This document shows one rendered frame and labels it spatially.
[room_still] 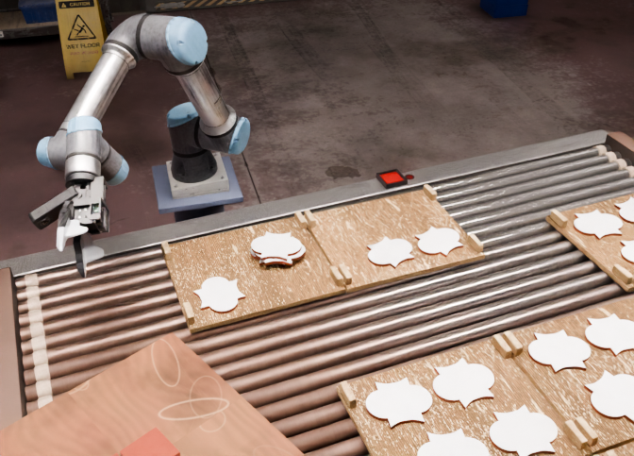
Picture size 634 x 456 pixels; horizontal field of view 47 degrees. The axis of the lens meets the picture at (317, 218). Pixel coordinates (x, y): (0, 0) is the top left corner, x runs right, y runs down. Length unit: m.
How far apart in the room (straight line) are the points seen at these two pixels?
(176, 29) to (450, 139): 2.84
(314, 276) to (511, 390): 0.58
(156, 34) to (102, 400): 0.92
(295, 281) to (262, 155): 2.43
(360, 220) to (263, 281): 0.38
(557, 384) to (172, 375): 0.84
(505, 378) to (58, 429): 0.95
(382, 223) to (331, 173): 2.01
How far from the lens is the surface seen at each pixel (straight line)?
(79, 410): 1.54
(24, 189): 4.26
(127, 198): 4.01
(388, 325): 1.81
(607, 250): 2.15
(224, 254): 2.00
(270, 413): 1.62
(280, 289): 1.87
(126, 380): 1.56
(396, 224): 2.11
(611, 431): 1.68
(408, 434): 1.57
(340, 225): 2.09
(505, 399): 1.67
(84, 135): 1.69
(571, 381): 1.74
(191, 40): 1.92
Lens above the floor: 2.17
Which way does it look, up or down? 36 degrees down
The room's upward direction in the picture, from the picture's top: straight up
